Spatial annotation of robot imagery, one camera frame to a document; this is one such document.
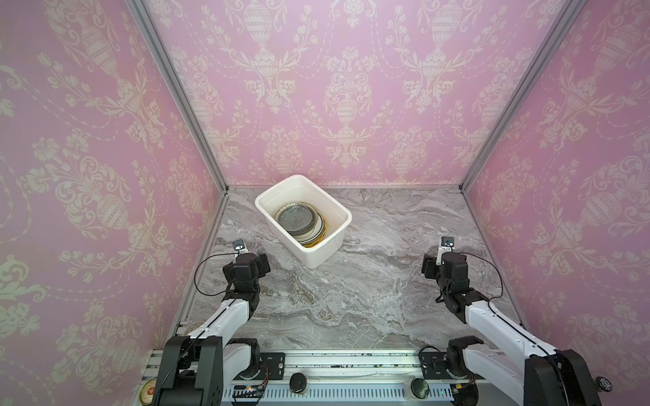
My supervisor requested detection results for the clear glass plate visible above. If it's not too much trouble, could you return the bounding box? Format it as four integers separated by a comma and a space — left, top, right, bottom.
274, 201, 318, 236

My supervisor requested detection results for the white plate with clover emblem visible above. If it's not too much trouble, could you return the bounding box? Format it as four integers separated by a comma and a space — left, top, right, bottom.
295, 214, 325, 246

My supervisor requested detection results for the yellow white-dotted scalloped plate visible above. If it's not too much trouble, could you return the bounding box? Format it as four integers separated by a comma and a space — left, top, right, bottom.
305, 218, 328, 248

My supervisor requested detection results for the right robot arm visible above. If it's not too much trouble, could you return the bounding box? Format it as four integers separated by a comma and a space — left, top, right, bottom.
421, 251, 613, 405

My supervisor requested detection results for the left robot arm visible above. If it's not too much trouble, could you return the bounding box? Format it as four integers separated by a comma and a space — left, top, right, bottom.
152, 253, 270, 405

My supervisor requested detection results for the white plastic bin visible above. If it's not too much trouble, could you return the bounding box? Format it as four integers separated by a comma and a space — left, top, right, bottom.
255, 174, 352, 269

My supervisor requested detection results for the right black knob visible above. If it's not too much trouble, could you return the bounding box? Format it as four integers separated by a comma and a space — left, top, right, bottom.
406, 377, 430, 400

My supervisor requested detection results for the black knob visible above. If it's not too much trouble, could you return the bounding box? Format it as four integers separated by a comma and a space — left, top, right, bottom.
289, 372, 308, 395
406, 377, 430, 400

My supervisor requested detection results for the left black knob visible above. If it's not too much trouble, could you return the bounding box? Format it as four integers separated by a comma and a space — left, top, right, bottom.
289, 372, 308, 395

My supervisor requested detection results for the green drink can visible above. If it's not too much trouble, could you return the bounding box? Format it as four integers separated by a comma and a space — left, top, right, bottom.
138, 378, 157, 406

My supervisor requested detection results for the purple plastic bottle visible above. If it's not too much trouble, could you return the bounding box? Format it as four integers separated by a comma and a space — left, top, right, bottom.
594, 376, 614, 392

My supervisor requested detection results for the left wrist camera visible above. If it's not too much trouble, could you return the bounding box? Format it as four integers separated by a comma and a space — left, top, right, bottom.
232, 239, 249, 255

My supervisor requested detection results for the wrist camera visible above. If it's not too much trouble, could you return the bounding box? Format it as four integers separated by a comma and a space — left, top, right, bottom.
232, 239, 249, 255
436, 236, 455, 266

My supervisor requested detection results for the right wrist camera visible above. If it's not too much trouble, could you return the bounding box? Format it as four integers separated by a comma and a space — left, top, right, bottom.
436, 236, 455, 266

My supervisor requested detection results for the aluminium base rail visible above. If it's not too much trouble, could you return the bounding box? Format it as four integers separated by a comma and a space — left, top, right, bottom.
133, 347, 565, 405

